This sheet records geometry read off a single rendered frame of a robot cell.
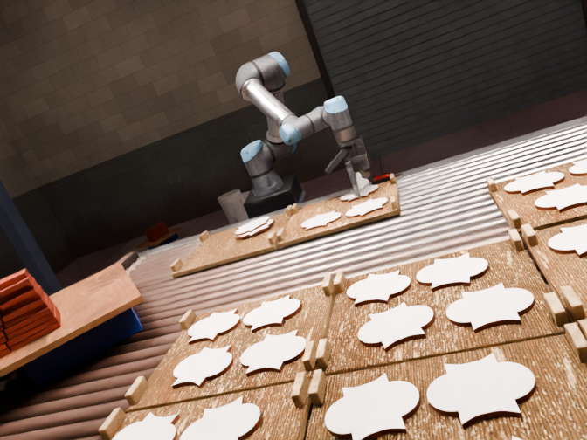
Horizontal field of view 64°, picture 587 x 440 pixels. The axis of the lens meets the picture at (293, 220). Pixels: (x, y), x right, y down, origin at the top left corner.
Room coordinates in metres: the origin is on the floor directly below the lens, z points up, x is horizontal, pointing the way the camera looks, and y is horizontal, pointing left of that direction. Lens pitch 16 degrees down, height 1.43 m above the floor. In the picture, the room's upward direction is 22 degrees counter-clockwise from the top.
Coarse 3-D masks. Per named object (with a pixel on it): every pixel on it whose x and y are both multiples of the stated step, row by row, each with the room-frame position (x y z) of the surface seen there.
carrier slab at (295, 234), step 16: (384, 192) 1.59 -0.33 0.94; (304, 208) 1.79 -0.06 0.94; (320, 208) 1.70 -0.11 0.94; (336, 208) 1.63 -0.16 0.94; (384, 208) 1.43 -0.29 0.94; (288, 224) 1.65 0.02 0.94; (336, 224) 1.45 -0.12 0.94; (352, 224) 1.41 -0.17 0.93; (288, 240) 1.48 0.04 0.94; (304, 240) 1.46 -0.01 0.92
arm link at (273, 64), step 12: (252, 60) 2.02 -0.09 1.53; (264, 60) 2.01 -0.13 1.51; (276, 60) 2.01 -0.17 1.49; (264, 72) 1.98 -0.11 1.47; (276, 72) 2.01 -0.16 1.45; (288, 72) 2.04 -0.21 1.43; (264, 84) 2.00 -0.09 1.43; (276, 84) 2.03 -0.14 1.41; (276, 96) 2.08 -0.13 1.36; (276, 132) 2.19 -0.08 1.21; (276, 144) 2.22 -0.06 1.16; (276, 156) 2.23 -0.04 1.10
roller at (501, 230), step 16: (448, 240) 1.07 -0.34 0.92; (464, 240) 1.05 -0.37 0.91; (384, 256) 1.12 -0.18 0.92; (400, 256) 1.10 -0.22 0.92; (320, 272) 1.17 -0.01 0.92; (336, 272) 1.15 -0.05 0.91; (256, 288) 1.24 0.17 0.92; (272, 288) 1.21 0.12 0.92; (208, 304) 1.27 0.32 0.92; (144, 320) 1.34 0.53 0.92
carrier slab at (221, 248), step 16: (272, 224) 1.74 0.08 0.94; (208, 240) 1.87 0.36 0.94; (224, 240) 1.78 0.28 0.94; (240, 240) 1.69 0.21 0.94; (256, 240) 1.62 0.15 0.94; (192, 256) 1.74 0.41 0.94; (208, 256) 1.66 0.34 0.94; (224, 256) 1.58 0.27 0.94; (240, 256) 1.53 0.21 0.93; (176, 272) 1.61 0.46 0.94
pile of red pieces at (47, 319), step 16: (16, 272) 1.25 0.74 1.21; (0, 288) 1.19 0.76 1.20; (16, 288) 1.18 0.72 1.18; (32, 288) 1.21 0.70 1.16; (0, 304) 1.18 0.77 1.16; (16, 304) 1.18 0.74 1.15; (32, 304) 1.19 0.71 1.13; (48, 304) 1.23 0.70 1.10; (0, 320) 1.16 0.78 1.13; (16, 320) 1.17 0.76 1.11; (32, 320) 1.18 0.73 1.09; (48, 320) 1.19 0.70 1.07; (0, 336) 1.15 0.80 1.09; (16, 336) 1.16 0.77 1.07; (32, 336) 1.17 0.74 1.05; (0, 352) 1.14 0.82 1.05
